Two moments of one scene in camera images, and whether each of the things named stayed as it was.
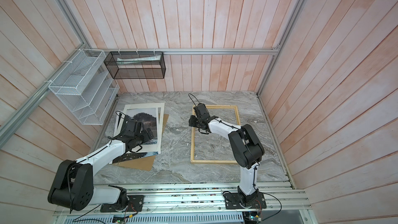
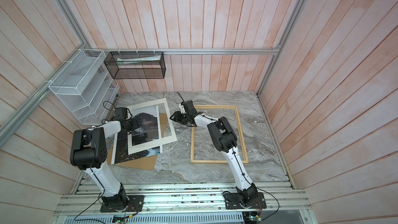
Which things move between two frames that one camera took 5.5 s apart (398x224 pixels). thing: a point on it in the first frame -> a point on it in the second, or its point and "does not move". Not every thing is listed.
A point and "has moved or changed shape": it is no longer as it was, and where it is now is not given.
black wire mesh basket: x=136 y=65 does not move
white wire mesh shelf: x=86 y=87 does not move
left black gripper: x=146 y=136 -> x=136 y=125
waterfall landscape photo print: x=148 y=117 does not move
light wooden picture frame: x=213 y=107 does not move
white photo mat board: x=152 y=148 has moved or changed shape
